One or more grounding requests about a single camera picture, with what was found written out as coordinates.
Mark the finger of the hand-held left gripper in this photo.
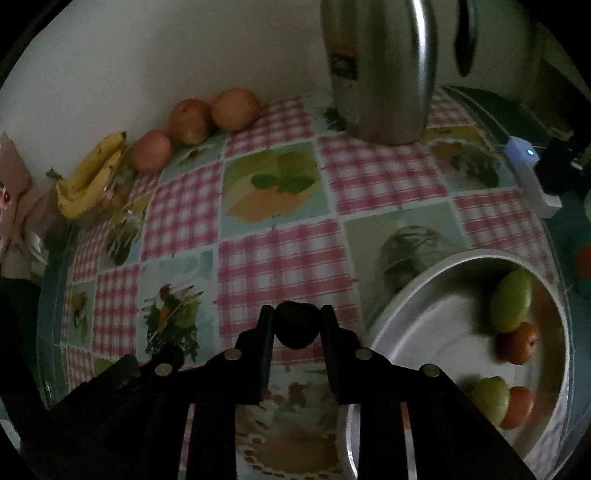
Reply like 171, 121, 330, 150
51, 354, 141, 444

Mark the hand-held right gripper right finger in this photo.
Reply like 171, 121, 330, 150
322, 305, 536, 480

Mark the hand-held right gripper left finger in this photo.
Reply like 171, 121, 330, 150
60, 305, 276, 480

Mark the dark purple plum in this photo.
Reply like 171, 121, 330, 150
274, 301, 321, 349

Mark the round steel plate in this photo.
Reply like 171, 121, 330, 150
344, 249, 571, 480

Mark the green round fruit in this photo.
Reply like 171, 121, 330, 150
489, 269, 533, 333
471, 376, 512, 428

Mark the yellow banana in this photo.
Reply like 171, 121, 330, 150
46, 131, 127, 195
58, 148, 123, 220

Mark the orange tangerine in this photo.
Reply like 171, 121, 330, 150
500, 386, 535, 430
496, 322, 540, 365

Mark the clear bag of small fruit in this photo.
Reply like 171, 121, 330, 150
99, 171, 139, 222

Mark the pink wrapped flower bouquet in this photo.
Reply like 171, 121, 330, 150
0, 131, 65, 278

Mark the red apple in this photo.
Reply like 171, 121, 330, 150
211, 88, 260, 131
128, 129, 174, 174
167, 98, 214, 146

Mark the white device with blue light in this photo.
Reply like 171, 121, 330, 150
503, 136, 561, 219

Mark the stainless steel kettle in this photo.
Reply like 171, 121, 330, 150
320, 0, 478, 145

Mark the black plug adapter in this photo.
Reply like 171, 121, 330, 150
536, 136, 591, 195

